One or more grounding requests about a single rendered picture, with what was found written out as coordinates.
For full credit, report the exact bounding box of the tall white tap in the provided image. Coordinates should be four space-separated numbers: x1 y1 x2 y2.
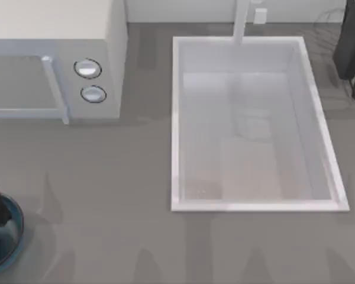
232 0 249 46

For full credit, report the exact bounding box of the microwave door handle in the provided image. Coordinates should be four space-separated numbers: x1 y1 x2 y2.
41 55 70 125

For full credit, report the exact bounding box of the round microwave knob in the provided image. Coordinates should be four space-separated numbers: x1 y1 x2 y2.
80 85 108 104
73 57 103 80

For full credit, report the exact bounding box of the white sink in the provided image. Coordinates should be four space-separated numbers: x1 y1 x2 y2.
170 35 350 212

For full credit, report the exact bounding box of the pale microwave oven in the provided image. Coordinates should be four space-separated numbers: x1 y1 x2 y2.
0 0 128 125

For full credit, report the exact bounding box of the white wall socket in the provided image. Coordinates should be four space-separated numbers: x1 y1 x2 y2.
254 8 267 24

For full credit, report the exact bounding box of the blue round bowl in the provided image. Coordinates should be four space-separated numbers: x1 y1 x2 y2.
0 193 25 272

